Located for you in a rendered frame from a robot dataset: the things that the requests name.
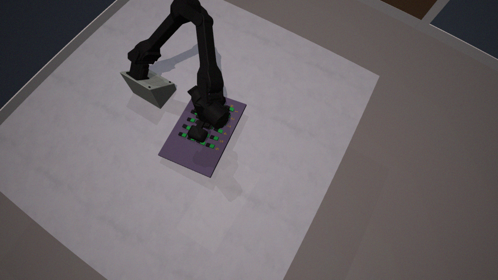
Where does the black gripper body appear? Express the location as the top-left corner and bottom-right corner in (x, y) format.
(187, 96), (226, 143)

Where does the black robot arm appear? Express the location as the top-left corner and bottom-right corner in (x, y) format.
(126, 0), (230, 129)

